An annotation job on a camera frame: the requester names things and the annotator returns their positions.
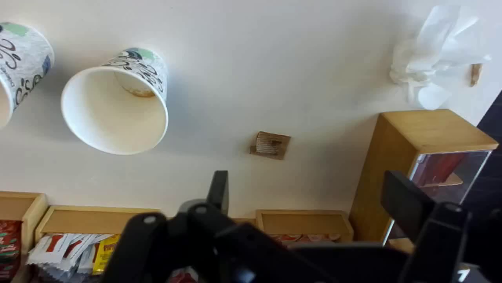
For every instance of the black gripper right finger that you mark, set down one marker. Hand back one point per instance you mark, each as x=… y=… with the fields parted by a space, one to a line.
x=433 y=236

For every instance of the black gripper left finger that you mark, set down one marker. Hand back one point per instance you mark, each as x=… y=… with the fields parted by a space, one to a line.
x=157 y=245

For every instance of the white patterned paper cup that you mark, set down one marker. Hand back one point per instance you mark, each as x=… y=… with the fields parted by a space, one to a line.
x=110 y=115
x=25 y=63

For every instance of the wooden condiment rack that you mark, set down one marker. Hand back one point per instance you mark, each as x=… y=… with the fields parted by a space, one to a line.
x=83 y=217

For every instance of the yellow and white tea bags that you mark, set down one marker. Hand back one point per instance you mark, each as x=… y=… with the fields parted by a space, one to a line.
x=68 y=252

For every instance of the low wooden packet box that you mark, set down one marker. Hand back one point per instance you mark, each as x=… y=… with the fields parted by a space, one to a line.
x=417 y=130

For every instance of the round creamer cups pile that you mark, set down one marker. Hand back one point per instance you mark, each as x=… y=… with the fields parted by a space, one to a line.
x=306 y=239

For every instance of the dark red sachets pile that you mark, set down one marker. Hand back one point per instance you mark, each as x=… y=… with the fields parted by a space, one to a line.
x=10 y=245

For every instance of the crumpled white tissue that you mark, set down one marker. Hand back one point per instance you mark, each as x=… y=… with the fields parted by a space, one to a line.
x=428 y=57

